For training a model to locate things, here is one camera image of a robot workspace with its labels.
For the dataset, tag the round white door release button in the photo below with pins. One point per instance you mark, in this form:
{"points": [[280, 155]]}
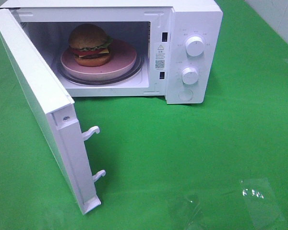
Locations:
{"points": [[186, 95]]}

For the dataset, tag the clear tape patch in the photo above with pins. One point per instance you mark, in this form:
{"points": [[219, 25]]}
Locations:
{"points": [[186, 213], [261, 204]]}

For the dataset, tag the clear tape patch centre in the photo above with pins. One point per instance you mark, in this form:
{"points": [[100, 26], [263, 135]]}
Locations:
{"points": [[186, 213]]}

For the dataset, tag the white microwave oven body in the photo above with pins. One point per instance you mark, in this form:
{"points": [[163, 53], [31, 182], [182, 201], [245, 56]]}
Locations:
{"points": [[157, 29]]}

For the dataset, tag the burger with lettuce and tomato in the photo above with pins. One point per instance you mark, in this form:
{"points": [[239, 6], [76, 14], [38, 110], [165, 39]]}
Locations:
{"points": [[89, 45]]}

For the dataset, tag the pink round plate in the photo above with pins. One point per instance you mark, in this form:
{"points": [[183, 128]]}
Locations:
{"points": [[123, 58]]}

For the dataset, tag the white microwave knob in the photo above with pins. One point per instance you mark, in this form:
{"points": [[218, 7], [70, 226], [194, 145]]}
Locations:
{"points": [[190, 76], [194, 45]]}

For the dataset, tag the upper white microwave knob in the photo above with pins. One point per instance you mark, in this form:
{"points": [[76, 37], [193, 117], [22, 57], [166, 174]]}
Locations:
{"points": [[194, 45]]}

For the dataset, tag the clear tape patch right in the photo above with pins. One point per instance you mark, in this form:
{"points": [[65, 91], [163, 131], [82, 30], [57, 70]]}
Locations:
{"points": [[261, 204]]}

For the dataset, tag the glass microwave turntable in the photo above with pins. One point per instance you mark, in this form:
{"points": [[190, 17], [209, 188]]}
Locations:
{"points": [[135, 69]]}

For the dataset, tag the lower white microwave knob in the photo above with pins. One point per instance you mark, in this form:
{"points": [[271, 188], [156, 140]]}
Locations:
{"points": [[190, 76]]}

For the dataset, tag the white microwave door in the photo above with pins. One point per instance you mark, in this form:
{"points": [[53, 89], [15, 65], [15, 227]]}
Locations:
{"points": [[54, 111]]}

